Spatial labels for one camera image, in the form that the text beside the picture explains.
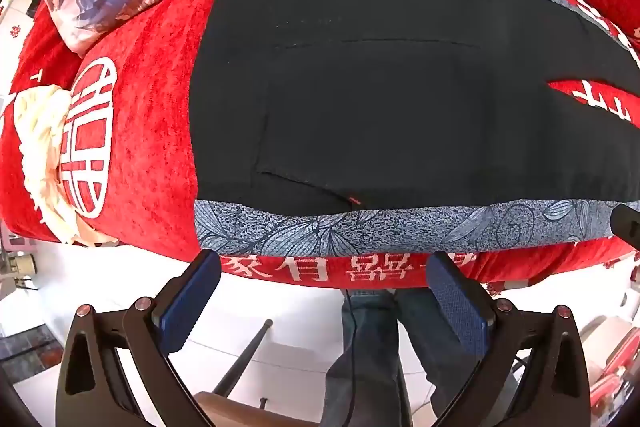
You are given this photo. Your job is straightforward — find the black cable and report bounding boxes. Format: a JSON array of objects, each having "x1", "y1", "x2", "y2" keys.
[{"x1": 342, "y1": 289, "x2": 359, "y2": 427}]

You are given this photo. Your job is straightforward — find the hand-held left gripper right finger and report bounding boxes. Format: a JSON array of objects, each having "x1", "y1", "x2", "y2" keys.
[{"x1": 426, "y1": 251, "x2": 593, "y2": 427}]

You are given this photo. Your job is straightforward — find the red printed blanket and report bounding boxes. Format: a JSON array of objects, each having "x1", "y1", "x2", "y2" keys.
[{"x1": 0, "y1": 0, "x2": 640, "y2": 290}]

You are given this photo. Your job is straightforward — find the red gift box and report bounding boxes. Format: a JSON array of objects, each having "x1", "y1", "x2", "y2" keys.
[{"x1": 585, "y1": 327, "x2": 640, "y2": 413}]

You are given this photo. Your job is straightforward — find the wooden chair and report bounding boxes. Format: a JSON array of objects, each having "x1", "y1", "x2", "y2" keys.
[{"x1": 192, "y1": 389, "x2": 321, "y2": 427}]

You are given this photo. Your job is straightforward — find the person's blue jeans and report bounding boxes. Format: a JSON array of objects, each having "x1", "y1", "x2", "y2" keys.
[{"x1": 320, "y1": 287, "x2": 521, "y2": 427}]

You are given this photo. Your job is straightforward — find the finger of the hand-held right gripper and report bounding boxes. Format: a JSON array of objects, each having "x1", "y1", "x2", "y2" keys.
[{"x1": 610, "y1": 202, "x2": 640, "y2": 251}]

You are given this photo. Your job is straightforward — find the white device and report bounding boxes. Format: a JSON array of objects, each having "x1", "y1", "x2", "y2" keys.
[{"x1": 0, "y1": 247, "x2": 39, "y2": 293}]

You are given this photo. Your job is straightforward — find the cream cloth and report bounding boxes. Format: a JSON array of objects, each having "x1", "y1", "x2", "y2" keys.
[{"x1": 12, "y1": 87, "x2": 116, "y2": 248}]

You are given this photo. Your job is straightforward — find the black rod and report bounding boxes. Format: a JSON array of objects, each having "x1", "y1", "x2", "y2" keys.
[{"x1": 212, "y1": 319, "x2": 274, "y2": 398}]

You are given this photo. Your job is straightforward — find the black pants with grey stripe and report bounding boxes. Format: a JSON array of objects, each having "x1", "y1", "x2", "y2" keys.
[{"x1": 189, "y1": 0, "x2": 640, "y2": 258}]

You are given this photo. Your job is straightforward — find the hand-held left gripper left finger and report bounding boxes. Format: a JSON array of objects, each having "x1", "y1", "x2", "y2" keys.
[{"x1": 55, "y1": 249, "x2": 223, "y2": 427}]

